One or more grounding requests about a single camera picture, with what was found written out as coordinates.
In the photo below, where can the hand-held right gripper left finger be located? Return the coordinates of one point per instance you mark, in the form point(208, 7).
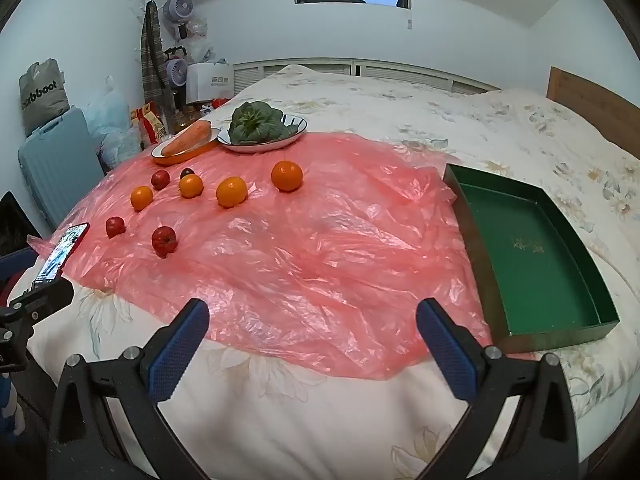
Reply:
point(180, 345)

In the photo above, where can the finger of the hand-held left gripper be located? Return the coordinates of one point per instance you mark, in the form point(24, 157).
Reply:
point(47, 296)

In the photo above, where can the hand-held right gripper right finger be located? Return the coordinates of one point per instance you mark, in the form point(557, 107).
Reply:
point(447, 350)

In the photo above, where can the small red tomato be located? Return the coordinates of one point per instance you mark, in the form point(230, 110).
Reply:
point(160, 179)
point(115, 226)

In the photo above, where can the green tray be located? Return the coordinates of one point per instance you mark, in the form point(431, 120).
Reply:
point(530, 260)

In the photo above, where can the small dark plum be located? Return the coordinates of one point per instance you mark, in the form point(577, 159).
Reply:
point(187, 172)

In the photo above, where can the large orange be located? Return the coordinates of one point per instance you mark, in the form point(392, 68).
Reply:
point(287, 175)

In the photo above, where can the red smartphone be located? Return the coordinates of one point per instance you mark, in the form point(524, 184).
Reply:
point(57, 255)

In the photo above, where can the black bag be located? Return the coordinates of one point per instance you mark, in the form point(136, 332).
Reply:
point(15, 225)

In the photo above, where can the light blue suitcase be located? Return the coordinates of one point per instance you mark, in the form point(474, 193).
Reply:
point(60, 160)

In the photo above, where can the pink plastic sheet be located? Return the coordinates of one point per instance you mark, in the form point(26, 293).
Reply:
point(310, 260)

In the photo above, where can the white plastic bag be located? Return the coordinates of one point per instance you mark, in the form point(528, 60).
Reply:
point(120, 147)

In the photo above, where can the orange plate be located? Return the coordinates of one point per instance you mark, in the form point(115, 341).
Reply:
point(175, 159)

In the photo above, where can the light blue plastic bag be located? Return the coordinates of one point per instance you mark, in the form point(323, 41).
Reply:
point(110, 107)

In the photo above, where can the grey tote bag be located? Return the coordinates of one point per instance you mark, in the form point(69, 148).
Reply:
point(42, 95)

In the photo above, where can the red yellow snack bag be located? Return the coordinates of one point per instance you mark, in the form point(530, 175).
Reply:
point(152, 122)

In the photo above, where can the carrot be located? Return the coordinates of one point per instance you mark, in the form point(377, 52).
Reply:
point(187, 138)

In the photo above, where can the white blue-rimmed plate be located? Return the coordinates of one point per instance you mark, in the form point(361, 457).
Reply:
point(260, 147)

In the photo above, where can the yellow oil bottle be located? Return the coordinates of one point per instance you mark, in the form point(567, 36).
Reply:
point(181, 119)

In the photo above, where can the bok choy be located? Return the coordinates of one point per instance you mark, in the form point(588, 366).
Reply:
point(255, 122)

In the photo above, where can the plaid coat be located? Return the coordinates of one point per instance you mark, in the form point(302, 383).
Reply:
point(150, 60)

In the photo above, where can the purple desk fan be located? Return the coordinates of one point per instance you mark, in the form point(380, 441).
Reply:
point(178, 8)
point(176, 71)

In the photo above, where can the white paper bag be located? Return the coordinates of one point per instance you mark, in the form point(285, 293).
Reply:
point(210, 81)

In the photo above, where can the white louvered radiator cover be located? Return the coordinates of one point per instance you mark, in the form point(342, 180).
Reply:
point(400, 74)

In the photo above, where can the wooden headboard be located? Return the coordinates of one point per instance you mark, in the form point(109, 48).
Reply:
point(590, 100)

